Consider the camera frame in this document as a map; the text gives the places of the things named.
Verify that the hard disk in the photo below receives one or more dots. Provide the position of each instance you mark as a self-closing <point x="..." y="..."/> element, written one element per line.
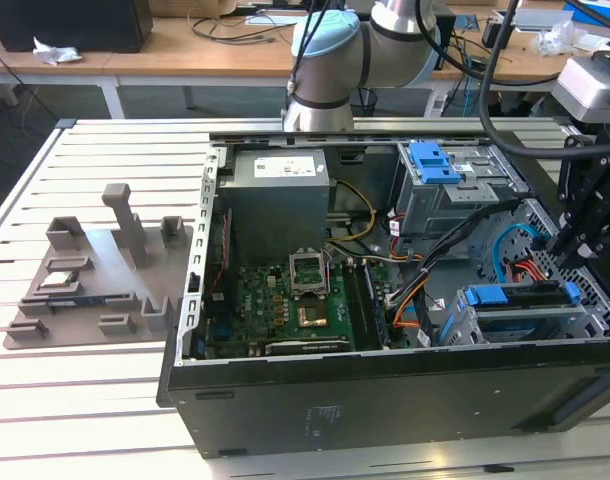
<point x="485" y="295"/>

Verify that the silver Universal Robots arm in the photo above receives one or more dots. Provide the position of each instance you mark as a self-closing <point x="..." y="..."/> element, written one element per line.
<point x="330" y="70"/>

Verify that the grey disk bay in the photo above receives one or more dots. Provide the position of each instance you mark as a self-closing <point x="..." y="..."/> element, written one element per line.
<point x="592" y="320"/>

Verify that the wooden desk with clutter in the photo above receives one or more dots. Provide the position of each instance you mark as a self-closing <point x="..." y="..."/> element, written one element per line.
<point x="530" y="70"/>

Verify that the clear plastic bag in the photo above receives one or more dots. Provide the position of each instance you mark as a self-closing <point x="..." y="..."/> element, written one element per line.
<point x="560" y="37"/>

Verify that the blue cardboard box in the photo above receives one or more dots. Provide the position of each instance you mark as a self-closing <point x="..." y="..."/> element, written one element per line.
<point x="592" y="12"/>

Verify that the flat white box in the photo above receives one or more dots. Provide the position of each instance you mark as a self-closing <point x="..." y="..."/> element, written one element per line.
<point x="540" y="19"/>

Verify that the grey optical drive cage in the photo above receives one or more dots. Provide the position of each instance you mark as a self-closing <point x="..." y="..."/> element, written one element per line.
<point x="435" y="205"/>

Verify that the blue drive latch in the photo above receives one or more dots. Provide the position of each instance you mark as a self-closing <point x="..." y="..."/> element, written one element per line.
<point x="432" y="165"/>

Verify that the black pen holder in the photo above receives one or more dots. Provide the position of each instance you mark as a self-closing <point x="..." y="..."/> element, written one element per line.
<point x="491" y="35"/>

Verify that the white power strip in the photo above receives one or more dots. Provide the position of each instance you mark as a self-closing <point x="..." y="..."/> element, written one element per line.
<point x="437" y="104"/>

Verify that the black speaker box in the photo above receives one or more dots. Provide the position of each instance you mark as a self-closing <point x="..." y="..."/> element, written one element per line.
<point x="449" y="35"/>

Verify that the black mesh trash bin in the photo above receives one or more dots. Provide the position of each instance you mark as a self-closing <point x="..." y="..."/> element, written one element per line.
<point x="367" y="100"/>

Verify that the installed RAM stick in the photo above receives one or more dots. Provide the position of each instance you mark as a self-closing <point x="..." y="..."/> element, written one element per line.
<point x="375" y="305"/>

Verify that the black RAM slot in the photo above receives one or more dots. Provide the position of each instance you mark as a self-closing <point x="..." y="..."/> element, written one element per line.
<point x="354" y="305"/>

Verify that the thin locking lever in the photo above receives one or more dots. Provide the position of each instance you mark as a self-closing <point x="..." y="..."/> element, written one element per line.
<point x="327" y="270"/>

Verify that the CPU socket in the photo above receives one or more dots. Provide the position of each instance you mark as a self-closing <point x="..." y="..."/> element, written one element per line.
<point x="312" y="315"/>

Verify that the grey power supply unit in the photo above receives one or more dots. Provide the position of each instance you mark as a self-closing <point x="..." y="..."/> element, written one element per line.
<point x="275" y="210"/>

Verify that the black graphics card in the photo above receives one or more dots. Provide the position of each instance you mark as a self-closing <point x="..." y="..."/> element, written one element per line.
<point x="307" y="346"/>

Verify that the black PC case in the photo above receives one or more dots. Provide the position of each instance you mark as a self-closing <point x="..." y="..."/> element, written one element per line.
<point x="335" y="410"/>

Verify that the green motherboard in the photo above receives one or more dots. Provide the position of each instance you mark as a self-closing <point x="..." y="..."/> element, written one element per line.
<point x="257" y="305"/>

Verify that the long wooden desk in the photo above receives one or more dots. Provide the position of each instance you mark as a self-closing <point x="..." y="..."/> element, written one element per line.
<point x="185" y="60"/>

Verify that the grey parts rack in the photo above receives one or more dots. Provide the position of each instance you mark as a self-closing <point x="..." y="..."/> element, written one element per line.
<point x="110" y="270"/>

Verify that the silver CPU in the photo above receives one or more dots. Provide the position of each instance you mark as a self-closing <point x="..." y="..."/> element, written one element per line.
<point x="57" y="281"/>

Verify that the black computer tower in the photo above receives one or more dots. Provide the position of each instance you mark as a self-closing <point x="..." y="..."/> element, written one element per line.
<point x="70" y="25"/>

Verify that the crumpled white paper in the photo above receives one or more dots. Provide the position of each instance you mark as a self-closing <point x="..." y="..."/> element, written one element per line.
<point x="55" y="52"/>

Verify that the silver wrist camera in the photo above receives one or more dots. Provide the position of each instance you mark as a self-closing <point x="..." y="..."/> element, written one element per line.
<point x="585" y="90"/>

